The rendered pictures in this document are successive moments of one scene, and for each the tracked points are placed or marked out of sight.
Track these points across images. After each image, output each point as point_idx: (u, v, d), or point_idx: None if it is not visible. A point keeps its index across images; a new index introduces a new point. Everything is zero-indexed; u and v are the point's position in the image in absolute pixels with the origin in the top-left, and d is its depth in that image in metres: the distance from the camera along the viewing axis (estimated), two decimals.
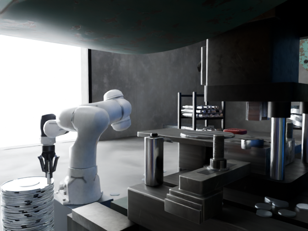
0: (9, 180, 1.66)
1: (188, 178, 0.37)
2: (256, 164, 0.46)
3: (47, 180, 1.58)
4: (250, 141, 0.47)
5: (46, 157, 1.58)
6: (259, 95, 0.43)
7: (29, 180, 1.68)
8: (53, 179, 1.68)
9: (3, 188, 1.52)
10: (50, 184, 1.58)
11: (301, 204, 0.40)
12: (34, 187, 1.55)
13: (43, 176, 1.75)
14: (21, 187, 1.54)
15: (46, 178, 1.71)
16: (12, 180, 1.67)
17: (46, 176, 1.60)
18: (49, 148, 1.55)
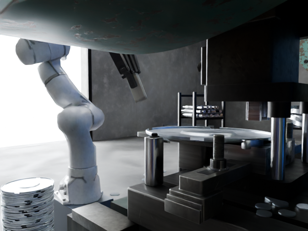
0: (270, 133, 0.61)
1: (188, 178, 0.37)
2: (256, 164, 0.46)
3: (133, 93, 0.68)
4: (250, 141, 0.47)
5: None
6: (259, 95, 0.43)
7: (233, 136, 0.57)
8: (162, 135, 0.53)
9: (226, 129, 0.74)
10: (145, 130, 0.61)
11: (301, 204, 0.40)
12: (173, 130, 0.67)
13: (226, 138, 0.48)
14: None
15: (197, 139, 0.51)
16: None
17: (141, 85, 0.69)
18: None
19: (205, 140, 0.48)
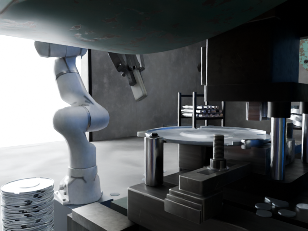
0: (183, 127, 0.76)
1: (188, 178, 0.37)
2: (256, 164, 0.46)
3: (135, 91, 0.64)
4: (250, 141, 0.47)
5: None
6: (259, 95, 0.43)
7: None
8: None
9: (151, 133, 0.65)
10: None
11: (301, 204, 0.40)
12: (208, 140, 0.53)
13: (255, 129, 0.68)
14: (183, 136, 0.59)
15: None
16: (188, 128, 0.76)
17: (143, 82, 0.64)
18: None
19: (265, 132, 0.64)
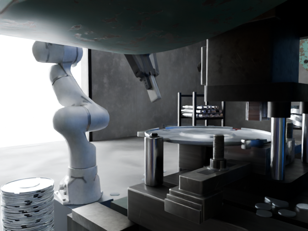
0: (183, 140, 0.50)
1: (188, 178, 0.37)
2: (256, 164, 0.46)
3: (151, 94, 0.75)
4: (250, 141, 0.47)
5: None
6: (259, 95, 0.43)
7: (177, 135, 0.61)
8: (184, 126, 0.76)
9: None
10: (216, 126, 0.76)
11: (301, 204, 0.40)
12: (233, 131, 0.67)
13: (151, 129, 0.68)
14: (239, 135, 0.60)
15: None
16: (176, 142, 0.51)
17: (157, 86, 0.75)
18: None
19: (157, 129, 0.71)
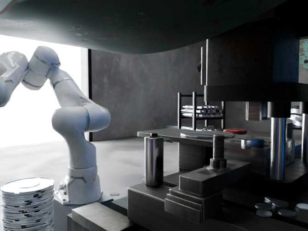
0: None
1: (188, 178, 0.37)
2: (256, 164, 0.46)
3: None
4: (250, 141, 0.47)
5: None
6: (259, 95, 0.43)
7: None
8: None
9: None
10: None
11: (301, 204, 0.40)
12: None
13: None
14: None
15: None
16: None
17: None
18: None
19: None
